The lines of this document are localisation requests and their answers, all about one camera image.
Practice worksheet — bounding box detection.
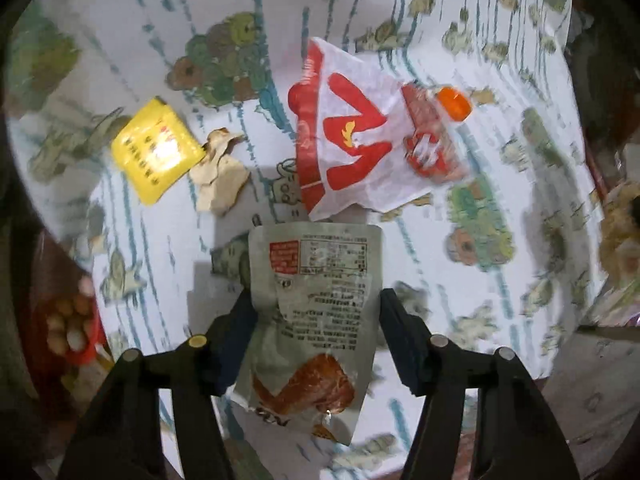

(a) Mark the red plastic wrapper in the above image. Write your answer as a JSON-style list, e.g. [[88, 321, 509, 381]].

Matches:
[[400, 82, 471, 183]]

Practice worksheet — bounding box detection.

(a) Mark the red and white paper bag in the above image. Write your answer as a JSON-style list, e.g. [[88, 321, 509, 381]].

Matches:
[[287, 36, 451, 222]]

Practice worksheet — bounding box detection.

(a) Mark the yellow packet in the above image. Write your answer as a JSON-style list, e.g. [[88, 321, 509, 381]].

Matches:
[[110, 97, 207, 206]]

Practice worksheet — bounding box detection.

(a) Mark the yellowish plastic bag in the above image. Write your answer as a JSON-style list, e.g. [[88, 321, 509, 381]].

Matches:
[[597, 180, 640, 311]]

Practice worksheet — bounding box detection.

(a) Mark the pile of eggs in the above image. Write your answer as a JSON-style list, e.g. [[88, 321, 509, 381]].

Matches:
[[46, 277, 99, 352]]

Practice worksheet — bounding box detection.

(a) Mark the red bucket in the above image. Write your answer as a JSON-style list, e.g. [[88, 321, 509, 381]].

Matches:
[[30, 275, 108, 367]]

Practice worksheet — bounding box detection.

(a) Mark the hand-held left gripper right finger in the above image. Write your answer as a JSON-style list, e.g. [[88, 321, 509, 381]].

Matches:
[[379, 287, 581, 480]]

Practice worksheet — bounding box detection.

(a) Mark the crumpled brown paper scrap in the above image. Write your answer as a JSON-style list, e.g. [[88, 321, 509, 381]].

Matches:
[[189, 129, 251, 217]]

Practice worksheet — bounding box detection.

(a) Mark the orange cap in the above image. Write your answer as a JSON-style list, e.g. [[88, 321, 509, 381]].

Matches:
[[435, 87, 474, 122]]

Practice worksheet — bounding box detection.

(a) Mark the grey snack packet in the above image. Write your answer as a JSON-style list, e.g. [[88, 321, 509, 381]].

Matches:
[[234, 222, 385, 447]]

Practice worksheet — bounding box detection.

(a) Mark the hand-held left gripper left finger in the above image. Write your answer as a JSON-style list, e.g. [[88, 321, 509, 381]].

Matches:
[[60, 285, 258, 480]]

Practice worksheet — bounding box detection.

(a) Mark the printed cloth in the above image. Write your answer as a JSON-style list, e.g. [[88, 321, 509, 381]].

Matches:
[[7, 0, 608, 480]]

